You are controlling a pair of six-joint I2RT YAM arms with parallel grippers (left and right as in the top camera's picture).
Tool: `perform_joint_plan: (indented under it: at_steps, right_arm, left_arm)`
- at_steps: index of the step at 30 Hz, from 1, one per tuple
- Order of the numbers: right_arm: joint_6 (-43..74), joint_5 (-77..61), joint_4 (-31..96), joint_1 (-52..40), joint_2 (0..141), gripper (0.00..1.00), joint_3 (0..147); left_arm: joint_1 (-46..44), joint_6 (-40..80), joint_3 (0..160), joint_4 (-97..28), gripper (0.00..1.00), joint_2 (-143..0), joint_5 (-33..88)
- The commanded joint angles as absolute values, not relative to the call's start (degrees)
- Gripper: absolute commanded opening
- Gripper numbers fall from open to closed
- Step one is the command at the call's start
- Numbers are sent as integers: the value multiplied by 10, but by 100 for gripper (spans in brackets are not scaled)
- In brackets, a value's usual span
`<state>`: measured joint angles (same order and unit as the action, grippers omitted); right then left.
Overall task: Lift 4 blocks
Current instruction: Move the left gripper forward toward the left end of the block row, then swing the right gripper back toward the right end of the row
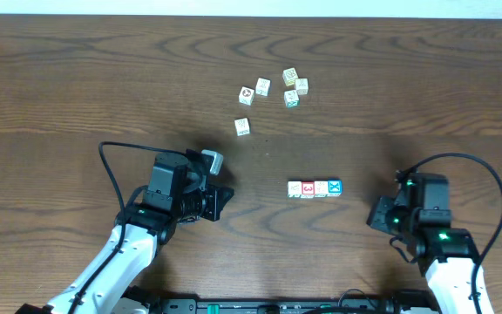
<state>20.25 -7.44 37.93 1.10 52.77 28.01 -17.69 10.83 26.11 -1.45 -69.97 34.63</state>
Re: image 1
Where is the blue letter block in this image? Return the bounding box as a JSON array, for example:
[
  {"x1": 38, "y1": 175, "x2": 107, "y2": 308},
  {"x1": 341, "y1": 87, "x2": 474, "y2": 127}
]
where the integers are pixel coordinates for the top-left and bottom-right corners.
[{"x1": 328, "y1": 180, "x2": 343, "y2": 197}]

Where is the wooden block green letter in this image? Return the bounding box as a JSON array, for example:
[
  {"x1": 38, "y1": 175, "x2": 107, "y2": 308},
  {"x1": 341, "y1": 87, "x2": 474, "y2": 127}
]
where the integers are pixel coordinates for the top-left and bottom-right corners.
[{"x1": 314, "y1": 181, "x2": 329, "y2": 198}]

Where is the wooden block red number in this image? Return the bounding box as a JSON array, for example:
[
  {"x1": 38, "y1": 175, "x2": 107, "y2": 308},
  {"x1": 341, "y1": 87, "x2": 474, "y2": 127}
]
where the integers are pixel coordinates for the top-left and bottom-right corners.
[{"x1": 301, "y1": 181, "x2": 315, "y2": 199}]

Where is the wooden block teal side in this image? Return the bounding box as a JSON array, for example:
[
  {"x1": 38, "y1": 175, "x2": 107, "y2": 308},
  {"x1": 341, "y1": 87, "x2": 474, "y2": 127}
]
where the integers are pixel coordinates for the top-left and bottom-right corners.
[{"x1": 287, "y1": 181, "x2": 302, "y2": 198}]

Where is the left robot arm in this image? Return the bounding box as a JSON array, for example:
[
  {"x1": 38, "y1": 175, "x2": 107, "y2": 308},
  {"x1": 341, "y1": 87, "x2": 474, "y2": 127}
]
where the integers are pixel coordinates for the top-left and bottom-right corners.
[{"x1": 19, "y1": 150, "x2": 234, "y2": 313}]

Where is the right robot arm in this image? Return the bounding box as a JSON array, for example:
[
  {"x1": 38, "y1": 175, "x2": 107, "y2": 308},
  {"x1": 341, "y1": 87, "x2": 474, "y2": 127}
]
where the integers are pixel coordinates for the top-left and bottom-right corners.
[{"x1": 367, "y1": 173, "x2": 493, "y2": 313}]

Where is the wooden block near blue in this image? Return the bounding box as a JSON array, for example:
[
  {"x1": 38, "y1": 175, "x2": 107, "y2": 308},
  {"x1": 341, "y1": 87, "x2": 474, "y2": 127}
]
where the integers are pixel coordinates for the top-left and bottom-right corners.
[{"x1": 234, "y1": 118, "x2": 250, "y2": 136}]

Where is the wooden block red picture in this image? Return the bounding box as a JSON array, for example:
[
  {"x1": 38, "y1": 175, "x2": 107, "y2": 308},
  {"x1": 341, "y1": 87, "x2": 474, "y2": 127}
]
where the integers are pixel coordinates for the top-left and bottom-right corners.
[{"x1": 238, "y1": 86, "x2": 254, "y2": 106}]

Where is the wooden block upper left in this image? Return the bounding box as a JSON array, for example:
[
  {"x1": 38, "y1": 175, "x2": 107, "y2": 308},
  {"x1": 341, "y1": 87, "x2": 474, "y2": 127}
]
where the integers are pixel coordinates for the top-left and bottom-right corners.
[{"x1": 255, "y1": 78, "x2": 271, "y2": 97}]

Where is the wooden block teal letter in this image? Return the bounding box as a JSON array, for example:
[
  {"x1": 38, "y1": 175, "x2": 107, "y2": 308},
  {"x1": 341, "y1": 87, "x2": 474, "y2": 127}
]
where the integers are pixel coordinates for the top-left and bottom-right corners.
[{"x1": 283, "y1": 90, "x2": 300, "y2": 108}]

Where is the wooden block yellow edge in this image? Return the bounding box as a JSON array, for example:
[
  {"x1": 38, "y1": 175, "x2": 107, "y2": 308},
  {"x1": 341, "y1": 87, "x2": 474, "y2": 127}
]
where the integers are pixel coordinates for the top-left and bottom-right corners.
[{"x1": 282, "y1": 67, "x2": 299, "y2": 86}]

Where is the wooden block upper right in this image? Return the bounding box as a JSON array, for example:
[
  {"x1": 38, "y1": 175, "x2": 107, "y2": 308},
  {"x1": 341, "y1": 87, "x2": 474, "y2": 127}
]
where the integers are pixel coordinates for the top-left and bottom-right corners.
[{"x1": 295, "y1": 78, "x2": 309, "y2": 95}]

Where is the right black cable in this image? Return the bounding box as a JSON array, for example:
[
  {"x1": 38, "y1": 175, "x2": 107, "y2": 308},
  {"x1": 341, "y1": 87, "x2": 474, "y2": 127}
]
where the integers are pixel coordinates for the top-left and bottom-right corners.
[{"x1": 397, "y1": 152, "x2": 502, "y2": 314}]

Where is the black cable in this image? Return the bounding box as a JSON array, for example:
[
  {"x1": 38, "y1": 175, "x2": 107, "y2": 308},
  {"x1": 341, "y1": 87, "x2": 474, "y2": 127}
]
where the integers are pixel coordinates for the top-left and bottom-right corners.
[
  {"x1": 397, "y1": 152, "x2": 502, "y2": 314},
  {"x1": 65, "y1": 140, "x2": 187, "y2": 314}
]

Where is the left black cable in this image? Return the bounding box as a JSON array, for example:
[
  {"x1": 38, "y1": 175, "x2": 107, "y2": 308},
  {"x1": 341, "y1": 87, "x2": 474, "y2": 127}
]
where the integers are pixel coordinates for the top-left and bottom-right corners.
[{"x1": 65, "y1": 140, "x2": 187, "y2": 314}]

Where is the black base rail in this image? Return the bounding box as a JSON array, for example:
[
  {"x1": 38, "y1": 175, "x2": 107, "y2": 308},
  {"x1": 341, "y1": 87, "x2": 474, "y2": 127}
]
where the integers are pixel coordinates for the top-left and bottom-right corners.
[{"x1": 112, "y1": 286, "x2": 440, "y2": 314}]

